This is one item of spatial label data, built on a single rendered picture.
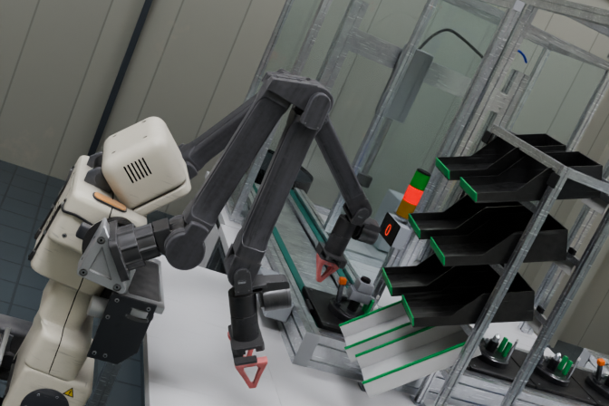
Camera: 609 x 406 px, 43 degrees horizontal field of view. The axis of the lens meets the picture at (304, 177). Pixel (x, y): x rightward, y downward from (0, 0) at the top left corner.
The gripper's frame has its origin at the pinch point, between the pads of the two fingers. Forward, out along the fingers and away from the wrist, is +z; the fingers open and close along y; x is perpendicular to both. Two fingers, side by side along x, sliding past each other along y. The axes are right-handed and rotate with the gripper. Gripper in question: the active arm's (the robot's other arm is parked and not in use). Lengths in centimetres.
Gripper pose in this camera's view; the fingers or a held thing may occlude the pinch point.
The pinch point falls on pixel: (319, 278)
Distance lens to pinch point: 225.1
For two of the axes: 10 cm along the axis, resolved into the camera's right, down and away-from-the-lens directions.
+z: -4.2, 8.9, 2.1
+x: -8.8, -3.3, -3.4
